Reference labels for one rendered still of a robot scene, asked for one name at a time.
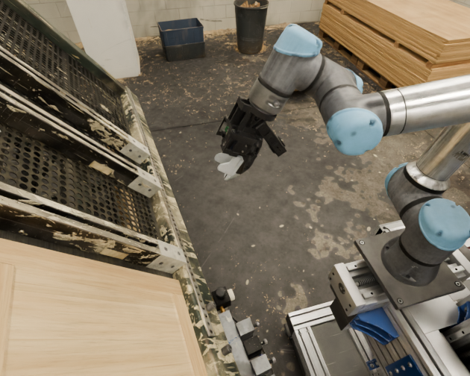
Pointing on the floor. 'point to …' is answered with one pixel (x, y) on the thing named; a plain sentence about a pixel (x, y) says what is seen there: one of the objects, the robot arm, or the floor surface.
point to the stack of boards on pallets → (406, 39)
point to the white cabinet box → (107, 35)
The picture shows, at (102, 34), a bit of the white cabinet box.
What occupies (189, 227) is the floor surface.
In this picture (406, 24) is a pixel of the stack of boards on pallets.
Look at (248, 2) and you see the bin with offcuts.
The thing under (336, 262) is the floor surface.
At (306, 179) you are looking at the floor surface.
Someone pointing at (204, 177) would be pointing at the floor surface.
